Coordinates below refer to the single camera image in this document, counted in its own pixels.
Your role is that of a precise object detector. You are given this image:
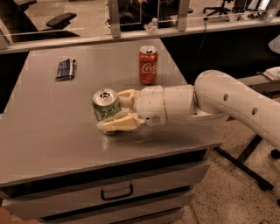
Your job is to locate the black metal stand base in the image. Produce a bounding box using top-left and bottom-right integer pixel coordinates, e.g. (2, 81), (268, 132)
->
(213, 134), (280, 192)

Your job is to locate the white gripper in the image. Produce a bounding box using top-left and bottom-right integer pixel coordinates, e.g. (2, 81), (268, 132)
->
(97, 86), (166, 132)

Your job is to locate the black office chair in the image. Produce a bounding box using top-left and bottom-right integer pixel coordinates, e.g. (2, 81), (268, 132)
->
(0, 0), (77, 42)

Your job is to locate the orange Coca-Cola can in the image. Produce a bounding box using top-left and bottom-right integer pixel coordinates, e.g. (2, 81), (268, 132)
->
(138, 45), (158, 85)

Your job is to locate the black drawer handle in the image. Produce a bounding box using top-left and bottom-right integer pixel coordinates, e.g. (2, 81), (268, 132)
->
(101, 184), (134, 201)

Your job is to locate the grey metal drawer cabinet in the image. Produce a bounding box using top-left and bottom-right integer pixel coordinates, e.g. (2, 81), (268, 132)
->
(0, 41), (221, 224)

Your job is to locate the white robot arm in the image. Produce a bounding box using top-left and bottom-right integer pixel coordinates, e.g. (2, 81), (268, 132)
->
(97, 70), (280, 150)

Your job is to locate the green soda can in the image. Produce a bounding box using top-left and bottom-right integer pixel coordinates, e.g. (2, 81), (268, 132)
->
(93, 88), (120, 122)

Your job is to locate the black chair base far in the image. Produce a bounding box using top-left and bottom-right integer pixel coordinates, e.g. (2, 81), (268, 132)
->
(202, 0), (232, 21)

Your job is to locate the dark blue snack packet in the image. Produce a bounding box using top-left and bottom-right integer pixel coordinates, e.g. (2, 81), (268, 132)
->
(55, 59), (75, 81)

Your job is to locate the clear plastic water bottle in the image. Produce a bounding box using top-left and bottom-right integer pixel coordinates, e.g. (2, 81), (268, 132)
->
(143, 17), (158, 33)

